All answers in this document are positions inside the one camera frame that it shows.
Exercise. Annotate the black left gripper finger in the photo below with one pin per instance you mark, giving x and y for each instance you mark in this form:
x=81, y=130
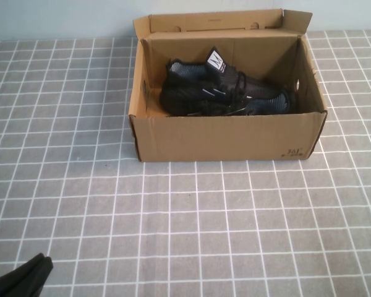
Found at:
x=38, y=278
x=15, y=277

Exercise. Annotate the black knit sneaker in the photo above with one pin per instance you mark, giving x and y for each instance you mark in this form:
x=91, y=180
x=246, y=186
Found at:
x=266, y=103

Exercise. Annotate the brown cardboard shoe box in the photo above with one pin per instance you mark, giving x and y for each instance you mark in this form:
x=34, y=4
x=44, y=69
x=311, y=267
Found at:
x=219, y=139

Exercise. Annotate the grey white-checked tablecloth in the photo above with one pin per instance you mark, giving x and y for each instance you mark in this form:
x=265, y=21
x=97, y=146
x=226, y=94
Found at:
x=173, y=232

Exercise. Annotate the black sneaker with white tag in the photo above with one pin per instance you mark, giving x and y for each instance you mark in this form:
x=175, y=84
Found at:
x=185, y=92

